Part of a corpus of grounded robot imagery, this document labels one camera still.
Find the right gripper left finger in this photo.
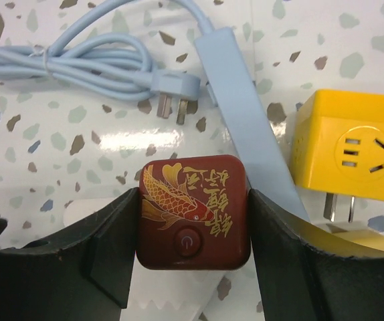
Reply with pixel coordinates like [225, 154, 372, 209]
[0, 188, 139, 320]

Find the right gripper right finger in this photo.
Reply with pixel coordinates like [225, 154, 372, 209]
[250, 189, 384, 320]

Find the red square plug adapter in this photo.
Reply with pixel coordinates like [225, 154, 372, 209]
[136, 154, 251, 270]

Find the yellow cube socket adapter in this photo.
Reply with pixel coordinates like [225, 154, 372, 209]
[290, 89, 384, 221]

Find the light blue power strip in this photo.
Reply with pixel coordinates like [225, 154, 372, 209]
[195, 27, 309, 221]

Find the light blue coiled cord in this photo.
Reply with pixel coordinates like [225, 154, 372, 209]
[0, 0, 219, 126]

